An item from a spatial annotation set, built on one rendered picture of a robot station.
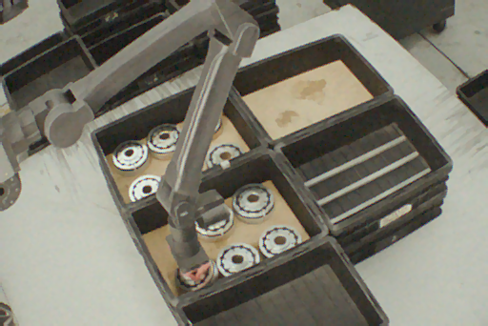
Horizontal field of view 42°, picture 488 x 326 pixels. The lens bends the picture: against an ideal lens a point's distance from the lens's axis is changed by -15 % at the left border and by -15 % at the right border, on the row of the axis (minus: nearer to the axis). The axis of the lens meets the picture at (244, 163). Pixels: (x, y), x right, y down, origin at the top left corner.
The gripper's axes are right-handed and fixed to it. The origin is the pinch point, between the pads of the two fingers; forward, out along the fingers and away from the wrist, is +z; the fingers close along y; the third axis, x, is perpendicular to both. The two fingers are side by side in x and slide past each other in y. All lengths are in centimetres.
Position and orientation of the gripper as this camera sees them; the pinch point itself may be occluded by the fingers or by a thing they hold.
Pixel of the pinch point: (191, 270)
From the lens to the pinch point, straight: 169.5
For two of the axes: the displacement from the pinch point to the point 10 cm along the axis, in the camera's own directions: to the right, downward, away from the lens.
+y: -4.4, -6.5, 6.2
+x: -9.0, 3.5, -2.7
